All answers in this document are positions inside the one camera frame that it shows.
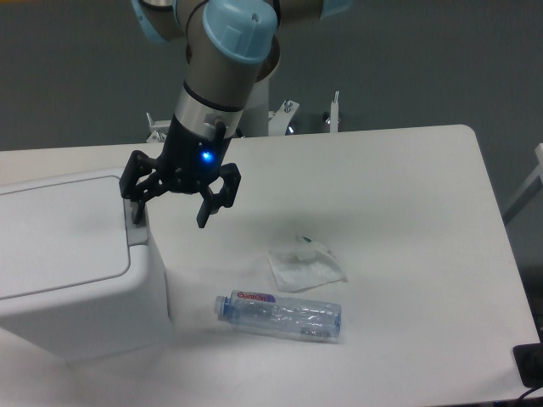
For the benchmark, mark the grey trash can push button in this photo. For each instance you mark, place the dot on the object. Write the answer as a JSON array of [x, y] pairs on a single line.
[[136, 234]]

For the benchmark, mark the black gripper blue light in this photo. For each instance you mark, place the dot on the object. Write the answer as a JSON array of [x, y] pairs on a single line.
[[191, 157]]

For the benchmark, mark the white metal base frame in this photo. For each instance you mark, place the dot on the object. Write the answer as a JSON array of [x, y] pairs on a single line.
[[282, 122]]

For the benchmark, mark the white crumpled plastic wrapper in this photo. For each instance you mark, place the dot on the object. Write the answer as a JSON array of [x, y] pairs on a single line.
[[303, 264]]

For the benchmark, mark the white plastic trash can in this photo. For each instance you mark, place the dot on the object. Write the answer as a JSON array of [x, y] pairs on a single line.
[[70, 284]]

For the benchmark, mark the black device at table edge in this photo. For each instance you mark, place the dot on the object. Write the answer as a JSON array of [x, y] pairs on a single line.
[[528, 358]]

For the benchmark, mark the clear plastic water bottle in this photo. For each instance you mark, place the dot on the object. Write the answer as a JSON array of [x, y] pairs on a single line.
[[272, 315]]

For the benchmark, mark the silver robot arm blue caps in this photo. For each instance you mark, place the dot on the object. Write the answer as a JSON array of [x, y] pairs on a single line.
[[229, 43]]

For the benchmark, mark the white frame at right edge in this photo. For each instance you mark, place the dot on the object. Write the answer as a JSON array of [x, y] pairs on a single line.
[[526, 191]]

